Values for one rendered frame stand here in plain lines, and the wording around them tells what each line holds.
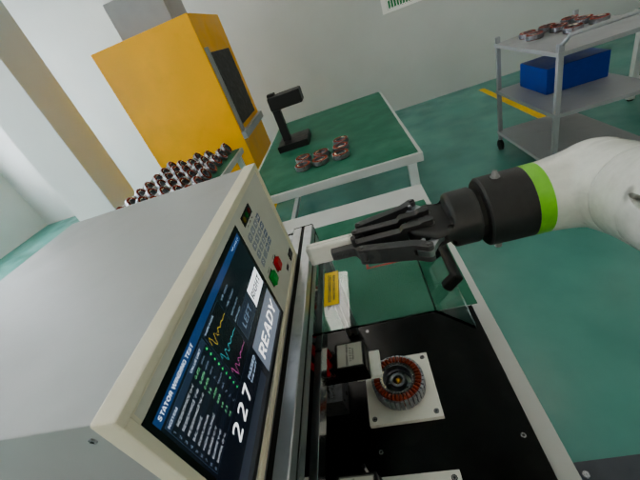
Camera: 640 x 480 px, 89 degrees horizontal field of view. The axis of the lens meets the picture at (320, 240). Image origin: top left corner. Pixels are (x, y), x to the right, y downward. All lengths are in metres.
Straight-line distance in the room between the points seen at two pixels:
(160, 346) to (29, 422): 0.09
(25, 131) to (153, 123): 1.15
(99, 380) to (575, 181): 0.50
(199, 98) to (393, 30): 2.97
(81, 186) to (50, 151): 0.41
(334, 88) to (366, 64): 0.56
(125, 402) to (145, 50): 3.93
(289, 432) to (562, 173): 0.43
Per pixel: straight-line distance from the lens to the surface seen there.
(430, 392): 0.80
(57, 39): 6.81
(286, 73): 5.59
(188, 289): 0.32
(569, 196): 0.47
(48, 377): 0.36
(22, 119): 4.38
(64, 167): 4.36
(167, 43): 3.99
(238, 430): 0.38
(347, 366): 0.69
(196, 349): 0.32
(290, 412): 0.44
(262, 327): 0.45
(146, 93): 4.18
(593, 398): 1.75
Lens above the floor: 1.47
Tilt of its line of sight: 31 degrees down
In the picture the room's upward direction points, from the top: 22 degrees counter-clockwise
